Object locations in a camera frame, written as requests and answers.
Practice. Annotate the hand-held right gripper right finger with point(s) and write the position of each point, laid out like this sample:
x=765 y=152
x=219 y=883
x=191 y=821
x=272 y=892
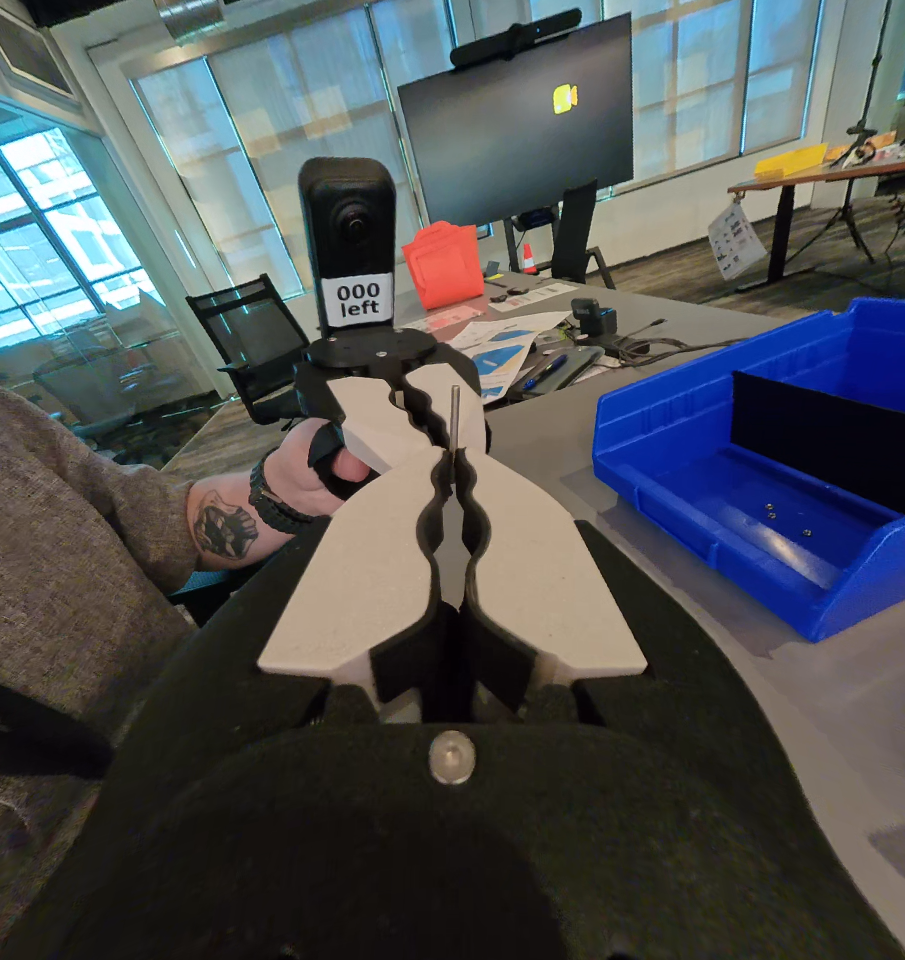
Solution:
x=542 y=585

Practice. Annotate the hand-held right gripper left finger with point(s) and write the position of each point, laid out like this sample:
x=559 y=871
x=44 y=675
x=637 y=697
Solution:
x=362 y=585

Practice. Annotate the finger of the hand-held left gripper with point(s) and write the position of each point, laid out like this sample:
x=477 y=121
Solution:
x=469 y=412
x=374 y=424

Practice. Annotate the long metal bolt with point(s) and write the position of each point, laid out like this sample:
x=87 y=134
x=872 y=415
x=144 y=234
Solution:
x=455 y=420

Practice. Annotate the blue plastic bin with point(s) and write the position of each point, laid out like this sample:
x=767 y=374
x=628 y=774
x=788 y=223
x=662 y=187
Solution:
x=670 y=442

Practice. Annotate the person's left forearm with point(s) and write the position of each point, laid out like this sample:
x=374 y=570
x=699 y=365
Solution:
x=220 y=525

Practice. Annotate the person's left hand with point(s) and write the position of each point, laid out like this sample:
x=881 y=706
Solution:
x=295 y=472

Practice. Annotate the paper with blue graphics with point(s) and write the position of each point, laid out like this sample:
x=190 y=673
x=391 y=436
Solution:
x=497 y=352

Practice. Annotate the blue pen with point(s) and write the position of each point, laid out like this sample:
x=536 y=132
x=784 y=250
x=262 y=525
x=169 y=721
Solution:
x=546 y=371

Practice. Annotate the pink paper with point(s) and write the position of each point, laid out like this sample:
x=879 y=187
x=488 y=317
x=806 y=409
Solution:
x=445 y=319

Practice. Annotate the red fabric bag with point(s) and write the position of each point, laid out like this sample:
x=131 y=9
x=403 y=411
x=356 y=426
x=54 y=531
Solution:
x=445 y=266

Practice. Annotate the black wristwatch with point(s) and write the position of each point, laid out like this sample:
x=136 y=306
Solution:
x=272 y=510

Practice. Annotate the dark grey notebook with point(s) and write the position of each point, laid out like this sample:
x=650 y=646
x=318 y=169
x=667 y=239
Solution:
x=584 y=364

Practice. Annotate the white printed paper strip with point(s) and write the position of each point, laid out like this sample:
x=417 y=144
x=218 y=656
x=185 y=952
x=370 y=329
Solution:
x=535 y=295

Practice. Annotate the black mesh office chair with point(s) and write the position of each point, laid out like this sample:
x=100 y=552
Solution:
x=250 y=337

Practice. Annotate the black charger box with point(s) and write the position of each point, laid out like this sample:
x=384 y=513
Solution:
x=593 y=319

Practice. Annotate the teal chair armrest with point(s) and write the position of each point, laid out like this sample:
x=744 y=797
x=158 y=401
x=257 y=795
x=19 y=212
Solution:
x=197 y=589

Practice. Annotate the orange traffic cone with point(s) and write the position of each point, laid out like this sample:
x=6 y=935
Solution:
x=530 y=259

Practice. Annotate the black monitor stand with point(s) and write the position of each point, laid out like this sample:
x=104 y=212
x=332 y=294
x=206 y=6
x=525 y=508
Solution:
x=511 y=247

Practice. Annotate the large black monitor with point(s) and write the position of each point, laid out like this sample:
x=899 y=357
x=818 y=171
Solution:
x=512 y=135

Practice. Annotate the black webcam bar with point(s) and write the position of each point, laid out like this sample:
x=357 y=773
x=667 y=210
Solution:
x=512 y=41

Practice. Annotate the black bin divider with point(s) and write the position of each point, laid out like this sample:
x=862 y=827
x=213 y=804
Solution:
x=812 y=427

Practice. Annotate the hanging printed sheet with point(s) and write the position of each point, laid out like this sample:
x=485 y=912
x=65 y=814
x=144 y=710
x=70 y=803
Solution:
x=736 y=240

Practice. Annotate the wooden standing desk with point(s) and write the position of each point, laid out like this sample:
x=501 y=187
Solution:
x=797 y=174

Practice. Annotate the yellow folder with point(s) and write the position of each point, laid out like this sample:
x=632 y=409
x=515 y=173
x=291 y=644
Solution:
x=790 y=161

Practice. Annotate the person's grey sweater torso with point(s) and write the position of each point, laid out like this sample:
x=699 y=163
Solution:
x=40 y=840

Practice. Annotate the black tripod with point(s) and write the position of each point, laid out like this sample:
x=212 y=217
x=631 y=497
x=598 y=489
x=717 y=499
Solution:
x=872 y=75

